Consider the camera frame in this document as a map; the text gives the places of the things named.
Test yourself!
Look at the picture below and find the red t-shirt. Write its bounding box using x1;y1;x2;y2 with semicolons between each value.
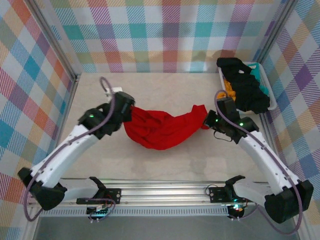
123;104;210;151

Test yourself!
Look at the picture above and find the yellow t-shirt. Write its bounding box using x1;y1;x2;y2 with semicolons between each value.
223;78;237;102

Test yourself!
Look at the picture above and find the black t-shirt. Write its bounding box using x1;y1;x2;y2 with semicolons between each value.
216;57;271;115

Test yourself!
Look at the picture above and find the white plastic basket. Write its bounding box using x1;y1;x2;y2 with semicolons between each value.
217;61;278;116

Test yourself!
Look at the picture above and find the teal t-shirt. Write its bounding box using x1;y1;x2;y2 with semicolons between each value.
247;62;270;97

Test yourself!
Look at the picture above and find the right controller circuit board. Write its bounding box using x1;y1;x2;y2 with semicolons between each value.
227;203;246;218

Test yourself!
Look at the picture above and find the controller circuit board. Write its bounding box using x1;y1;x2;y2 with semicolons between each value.
86;203;111;218
227;203;246;218

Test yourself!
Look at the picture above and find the left controller circuit board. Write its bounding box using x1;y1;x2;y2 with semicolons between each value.
86;203;111;218

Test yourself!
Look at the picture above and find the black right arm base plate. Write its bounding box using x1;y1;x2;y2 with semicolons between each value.
208;186;255;203

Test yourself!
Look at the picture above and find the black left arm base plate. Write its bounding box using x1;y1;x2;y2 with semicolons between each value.
76;187;123;205

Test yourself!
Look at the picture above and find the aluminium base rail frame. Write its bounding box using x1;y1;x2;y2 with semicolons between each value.
27;176;276;208

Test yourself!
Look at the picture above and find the aluminium corner post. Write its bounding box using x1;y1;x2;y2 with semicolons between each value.
24;0;81;83
254;0;301;66

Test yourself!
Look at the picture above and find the slotted grey cable duct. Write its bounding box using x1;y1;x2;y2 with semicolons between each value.
39;208;231;217

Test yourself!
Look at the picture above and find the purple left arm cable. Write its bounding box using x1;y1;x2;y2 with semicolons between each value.
24;76;118;223

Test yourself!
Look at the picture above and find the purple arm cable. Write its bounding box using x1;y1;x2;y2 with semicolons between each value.
24;76;118;223
214;90;305;236

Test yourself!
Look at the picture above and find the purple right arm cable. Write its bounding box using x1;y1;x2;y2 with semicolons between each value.
214;90;305;236

